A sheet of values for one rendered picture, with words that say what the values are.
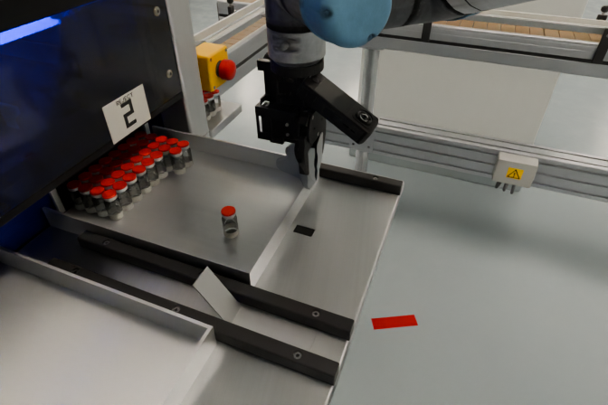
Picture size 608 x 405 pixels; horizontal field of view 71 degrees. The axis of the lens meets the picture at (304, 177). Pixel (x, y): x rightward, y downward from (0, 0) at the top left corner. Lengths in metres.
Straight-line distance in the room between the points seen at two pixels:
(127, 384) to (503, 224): 1.83
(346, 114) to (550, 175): 1.15
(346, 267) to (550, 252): 1.57
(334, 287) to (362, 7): 0.34
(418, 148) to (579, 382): 0.90
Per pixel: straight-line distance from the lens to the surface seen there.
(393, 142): 1.59
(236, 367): 0.51
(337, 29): 0.41
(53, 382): 0.56
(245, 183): 0.73
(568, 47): 1.40
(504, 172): 1.54
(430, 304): 1.71
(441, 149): 1.57
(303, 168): 0.61
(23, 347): 0.61
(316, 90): 0.56
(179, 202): 0.71
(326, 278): 0.58
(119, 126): 0.68
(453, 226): 2.04
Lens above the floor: 1.32
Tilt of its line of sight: 37 degrees down
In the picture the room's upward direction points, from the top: straight up
